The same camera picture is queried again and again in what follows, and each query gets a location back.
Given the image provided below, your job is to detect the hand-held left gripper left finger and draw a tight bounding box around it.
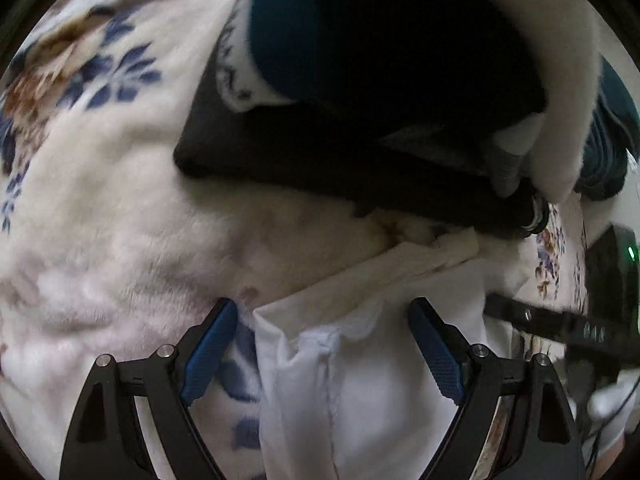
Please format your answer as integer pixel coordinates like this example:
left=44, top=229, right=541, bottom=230
left=59, top=297, right=239, bottom=480

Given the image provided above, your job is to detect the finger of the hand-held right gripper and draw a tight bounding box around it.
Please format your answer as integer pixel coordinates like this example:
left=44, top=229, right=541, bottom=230
left=484, top=292, right=571, bottom=343

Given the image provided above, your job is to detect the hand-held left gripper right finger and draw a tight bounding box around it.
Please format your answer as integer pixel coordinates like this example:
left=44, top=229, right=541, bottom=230
left=407, top=296, right=586, bottom=480

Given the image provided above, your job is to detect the white t-shirt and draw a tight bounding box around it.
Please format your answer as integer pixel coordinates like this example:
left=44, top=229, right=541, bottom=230
left=252, top=230, right=518, bottom=480

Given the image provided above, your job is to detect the teal plush blanket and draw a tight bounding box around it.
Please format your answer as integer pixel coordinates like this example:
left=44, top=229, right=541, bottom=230
left=575, top=57, right=640, bottom=201

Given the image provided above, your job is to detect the floral bed blanket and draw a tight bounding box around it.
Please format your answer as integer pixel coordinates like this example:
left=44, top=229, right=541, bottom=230
left=0, top=0, right=591, bottom=480

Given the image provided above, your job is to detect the white folded garment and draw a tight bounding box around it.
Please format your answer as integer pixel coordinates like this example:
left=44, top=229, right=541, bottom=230
left=450, top=0, right=606, bottom=206

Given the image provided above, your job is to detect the teal folded garment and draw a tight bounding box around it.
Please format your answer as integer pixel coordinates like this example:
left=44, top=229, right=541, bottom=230
left=215, top=0, right=381, bottom=111

